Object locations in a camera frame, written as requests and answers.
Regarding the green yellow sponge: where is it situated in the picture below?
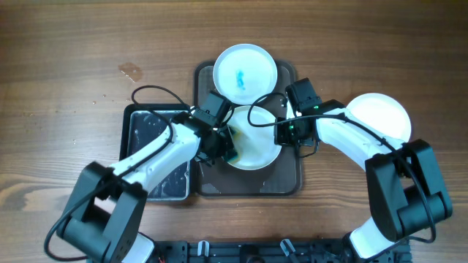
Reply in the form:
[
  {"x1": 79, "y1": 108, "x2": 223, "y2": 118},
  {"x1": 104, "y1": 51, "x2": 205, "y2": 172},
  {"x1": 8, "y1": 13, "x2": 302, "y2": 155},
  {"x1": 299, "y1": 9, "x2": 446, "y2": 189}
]
[{"x1": 223, "y1": 125, "x2": 241, "y2": 164}]

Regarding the white plate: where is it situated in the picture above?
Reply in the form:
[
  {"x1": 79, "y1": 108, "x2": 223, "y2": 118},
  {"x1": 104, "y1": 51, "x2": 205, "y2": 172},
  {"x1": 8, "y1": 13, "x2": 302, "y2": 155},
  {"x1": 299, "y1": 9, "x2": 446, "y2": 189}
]
[
  {"x1": 227, "y1": 105, "x2": 282, "y2": 170},
  {"x1": 212, "y1": 44, "x2": 278, "y2": 105},
  {"x1": 347, "y1": 93, "x2": 412, "y2": 142}
]

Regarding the white plate top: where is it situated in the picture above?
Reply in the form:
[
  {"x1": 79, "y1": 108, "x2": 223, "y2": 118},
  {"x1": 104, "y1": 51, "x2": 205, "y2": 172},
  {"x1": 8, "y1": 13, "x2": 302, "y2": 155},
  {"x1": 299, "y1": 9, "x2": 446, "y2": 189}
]
[{"x1": 212, "y1": 44, "x2": 278, "y2": 105}]

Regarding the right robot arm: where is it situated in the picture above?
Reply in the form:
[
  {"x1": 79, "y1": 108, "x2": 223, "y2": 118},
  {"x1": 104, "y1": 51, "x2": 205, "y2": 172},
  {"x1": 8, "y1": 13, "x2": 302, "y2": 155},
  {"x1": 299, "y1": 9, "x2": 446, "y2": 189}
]
[{"x1": 275, "y1": 78, "x2": 453, "y2": 262}]

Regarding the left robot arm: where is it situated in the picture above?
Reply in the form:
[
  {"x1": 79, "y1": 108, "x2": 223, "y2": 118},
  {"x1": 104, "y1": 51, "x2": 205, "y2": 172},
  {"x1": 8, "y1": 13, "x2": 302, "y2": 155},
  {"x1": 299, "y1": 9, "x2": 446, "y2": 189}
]
[{"x1": 44, "y1": 91, "x2": 235, "y2": 262}]

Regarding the dark brown serving tray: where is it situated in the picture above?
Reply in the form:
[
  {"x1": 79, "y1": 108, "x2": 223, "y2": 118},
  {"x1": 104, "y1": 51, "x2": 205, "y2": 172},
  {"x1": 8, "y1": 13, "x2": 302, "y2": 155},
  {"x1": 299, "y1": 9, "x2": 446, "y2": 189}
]
[{"x1": 191, "y1": 60, "x2": 303, "y2": 198}]

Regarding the black rectangular water basin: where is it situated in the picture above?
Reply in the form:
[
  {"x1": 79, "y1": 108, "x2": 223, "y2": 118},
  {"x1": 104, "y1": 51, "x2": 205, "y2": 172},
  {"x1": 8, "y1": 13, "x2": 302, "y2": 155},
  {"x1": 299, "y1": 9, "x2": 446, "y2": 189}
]
[{"x1": 119, "y1": 104, "x2": 191, "y2": 202}]

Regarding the right black cable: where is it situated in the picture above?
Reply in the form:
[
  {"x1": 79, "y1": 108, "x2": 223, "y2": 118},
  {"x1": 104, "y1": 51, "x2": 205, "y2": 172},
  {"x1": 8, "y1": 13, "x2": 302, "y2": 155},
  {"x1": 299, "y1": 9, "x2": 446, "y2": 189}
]
[{"x1": 246, "y1": 92, "x2": 438, "y2": 245}]

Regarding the black cable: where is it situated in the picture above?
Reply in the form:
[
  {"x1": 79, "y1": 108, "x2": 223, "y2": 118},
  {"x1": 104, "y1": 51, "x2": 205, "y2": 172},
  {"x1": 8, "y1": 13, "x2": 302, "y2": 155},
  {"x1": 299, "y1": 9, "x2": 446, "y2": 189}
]
[
  {"x1": 43, "y1": 85, "x2": 191, "y2": 262},
  {"x1": 246, "y1": 92, "x2": 438, "y2": 245}
]

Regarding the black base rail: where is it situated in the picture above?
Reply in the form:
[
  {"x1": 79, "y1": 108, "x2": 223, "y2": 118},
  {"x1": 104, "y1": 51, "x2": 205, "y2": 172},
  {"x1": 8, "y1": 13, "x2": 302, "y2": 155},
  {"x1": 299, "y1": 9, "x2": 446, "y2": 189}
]
[{"x1": 148, "y1": 239, "x2": 352, "y2": 263}]

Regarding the left black cable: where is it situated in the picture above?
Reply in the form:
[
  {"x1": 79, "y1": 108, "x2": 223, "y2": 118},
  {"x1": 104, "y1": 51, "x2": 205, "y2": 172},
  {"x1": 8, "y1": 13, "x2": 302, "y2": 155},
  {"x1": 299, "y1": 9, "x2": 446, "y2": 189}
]
[{"x1": 43, "y1": 85, "x2": 191, "y2": 262}]

